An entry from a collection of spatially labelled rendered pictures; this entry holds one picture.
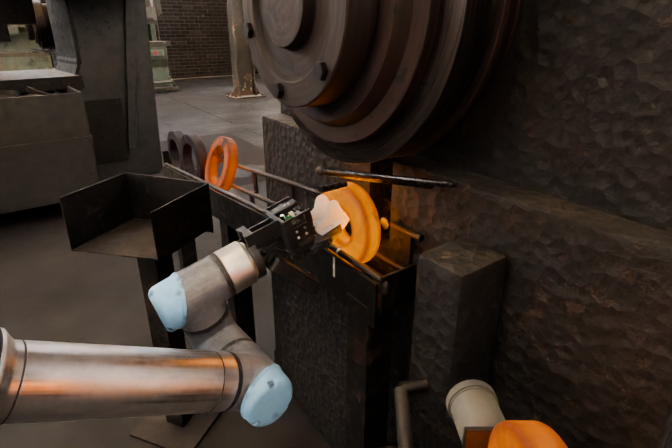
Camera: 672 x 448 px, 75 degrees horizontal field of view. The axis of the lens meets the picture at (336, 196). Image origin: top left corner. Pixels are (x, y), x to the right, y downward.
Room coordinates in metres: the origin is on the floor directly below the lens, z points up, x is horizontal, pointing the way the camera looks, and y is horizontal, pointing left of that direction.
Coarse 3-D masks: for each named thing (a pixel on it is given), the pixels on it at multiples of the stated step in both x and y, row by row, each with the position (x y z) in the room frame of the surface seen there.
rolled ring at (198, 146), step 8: (184, 136) 1.46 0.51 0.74; (192, 136) 1.43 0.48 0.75; (184, 144) 1.46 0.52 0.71; (192, 144) 1.40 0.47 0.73; (200, 144) 1.40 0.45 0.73; (184, 152) 1.49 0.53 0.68; (200, 152) 1.38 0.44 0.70; (184, 160) 1.49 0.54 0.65; (192, 160) 1.50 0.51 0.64; (200, 160) 1.37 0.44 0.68; (184, 168) 1.49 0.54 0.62; (192, 168) 1.49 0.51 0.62; (200, 168) 1.37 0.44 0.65; (200, 176) 1.37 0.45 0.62
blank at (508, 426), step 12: (516, 420) 0.29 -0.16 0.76; (528, 420) 0.29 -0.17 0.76; (492, 432) 0.30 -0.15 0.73; (504, 432) 0.28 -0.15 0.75; (516, 432) 0.26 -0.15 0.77; (528, 432) 0.26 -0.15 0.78; (540, 432) 0.26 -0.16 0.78; (552, 432) 0.26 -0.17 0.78; (492, 444) 0.30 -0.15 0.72; (504, 444) 0.28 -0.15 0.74; (516, 444) 0.26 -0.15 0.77; (528, 444) 0.25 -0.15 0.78; (540, 444) 0.25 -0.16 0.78; (552, 444) 0.25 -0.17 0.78; (564, 444) 0.25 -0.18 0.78
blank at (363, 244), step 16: (336, 192) 0.74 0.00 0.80; (352, 192) 0.71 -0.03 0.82; (352, 208) 0.70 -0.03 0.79; (368, 208) 0.69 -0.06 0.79; (352, 224) 0.70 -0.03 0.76; (368, 224) 0.67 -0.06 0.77; (336, 240) 0.74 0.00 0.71; (352, 240) 0.70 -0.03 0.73; (368, 240) 0.67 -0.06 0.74; (352, 256) 0.70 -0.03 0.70; (368, 256) 0.68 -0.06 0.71
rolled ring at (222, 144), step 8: (216, 144) 1.35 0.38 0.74; (224, 144) 1.30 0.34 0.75; (232, 144) 1.29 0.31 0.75; (216, 152) 1.36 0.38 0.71; (224, 152) 1.28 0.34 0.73; (232, 152) 1.26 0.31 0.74; (208, 160) 1.36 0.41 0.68; (216, 160) 1.37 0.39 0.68; (224, 160) 1.26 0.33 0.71; (232, 160) 1.25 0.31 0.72; (208, 168) 1.35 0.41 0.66; (216, 168) 1.36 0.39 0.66; (224, 168) 1.24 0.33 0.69; (232, 168) 1.24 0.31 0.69; (208, 176) 1.33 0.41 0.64; (216, 176) 1.34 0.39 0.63; (224, 176) 1.23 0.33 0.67; (232, 176) 1.24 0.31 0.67; (216, 184) 1.26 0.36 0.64; (224, 184) 1.23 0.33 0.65
